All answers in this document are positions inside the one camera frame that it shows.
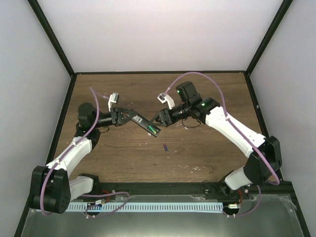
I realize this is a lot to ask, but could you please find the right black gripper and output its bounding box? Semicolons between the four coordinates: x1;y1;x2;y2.
151;102;191;127

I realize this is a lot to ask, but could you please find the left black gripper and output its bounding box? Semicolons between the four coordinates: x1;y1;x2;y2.
93;108;138;129

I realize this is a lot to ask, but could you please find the green battery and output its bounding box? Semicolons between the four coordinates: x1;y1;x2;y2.
148;125;158;134

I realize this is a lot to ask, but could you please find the black remote control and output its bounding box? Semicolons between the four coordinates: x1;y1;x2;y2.
131;114;160;137

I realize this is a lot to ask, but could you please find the purple battery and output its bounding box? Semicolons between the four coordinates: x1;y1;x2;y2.
163;143;168;152

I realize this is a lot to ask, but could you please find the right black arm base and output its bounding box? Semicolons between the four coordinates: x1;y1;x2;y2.
204;182;246;199

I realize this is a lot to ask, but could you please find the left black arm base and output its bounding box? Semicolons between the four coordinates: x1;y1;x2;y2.
79;180;114;198

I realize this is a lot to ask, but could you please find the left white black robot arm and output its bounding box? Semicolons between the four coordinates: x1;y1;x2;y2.
29;103;137;215

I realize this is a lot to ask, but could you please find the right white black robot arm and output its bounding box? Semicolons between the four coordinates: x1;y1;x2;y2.
150;81;282;199

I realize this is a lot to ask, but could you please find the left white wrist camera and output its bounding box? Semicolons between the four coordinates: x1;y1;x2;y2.
108;92;119;111

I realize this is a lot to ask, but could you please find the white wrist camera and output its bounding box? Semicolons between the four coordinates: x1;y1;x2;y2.
108;92;119;111
157;93;175;109

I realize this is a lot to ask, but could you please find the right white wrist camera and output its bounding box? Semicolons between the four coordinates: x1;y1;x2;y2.
157;93;175;109

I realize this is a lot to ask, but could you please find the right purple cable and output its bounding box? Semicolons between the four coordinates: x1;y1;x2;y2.
162;72;281;218

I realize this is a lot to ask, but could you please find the black aluminium frame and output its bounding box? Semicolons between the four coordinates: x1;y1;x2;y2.
29;0;310;237

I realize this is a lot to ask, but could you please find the light blue slotted cable duct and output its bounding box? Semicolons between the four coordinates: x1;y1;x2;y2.
66;202;224;213

